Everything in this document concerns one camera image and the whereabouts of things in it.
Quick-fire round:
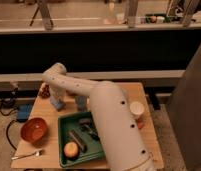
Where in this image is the blue sponge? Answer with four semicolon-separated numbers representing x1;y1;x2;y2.
51;101;65;111

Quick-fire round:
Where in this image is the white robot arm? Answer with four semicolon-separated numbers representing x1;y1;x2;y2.
42;63;156;171

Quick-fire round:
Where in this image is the dark red-brown cloth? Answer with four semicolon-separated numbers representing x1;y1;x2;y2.
38;84;50;99

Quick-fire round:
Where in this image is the grey-blue cup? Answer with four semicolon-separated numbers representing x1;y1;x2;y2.
75;96;87;112

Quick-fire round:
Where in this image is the blue box on floor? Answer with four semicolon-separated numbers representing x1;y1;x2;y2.
16;105;32;122

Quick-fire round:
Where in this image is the black tool in tray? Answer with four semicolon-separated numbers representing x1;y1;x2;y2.
79;118;99;141

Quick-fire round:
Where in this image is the red-brown bowl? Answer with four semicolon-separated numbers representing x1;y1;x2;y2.
20;117;48;144

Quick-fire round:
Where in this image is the dark utensil in tray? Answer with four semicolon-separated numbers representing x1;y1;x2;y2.
69;130;87;153

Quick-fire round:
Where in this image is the green plastic tray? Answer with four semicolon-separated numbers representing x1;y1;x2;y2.
58;112;105;168

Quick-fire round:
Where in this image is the round bread bun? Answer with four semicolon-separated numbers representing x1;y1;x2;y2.
64;142;79;158

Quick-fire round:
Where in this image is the white paper cup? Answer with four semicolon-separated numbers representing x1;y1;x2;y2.
130;101;145;119

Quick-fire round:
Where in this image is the orange carrot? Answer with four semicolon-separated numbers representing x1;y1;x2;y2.
137;121;145;129

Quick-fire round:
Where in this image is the black cable on floor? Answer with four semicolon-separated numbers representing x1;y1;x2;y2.
0;98;19;151

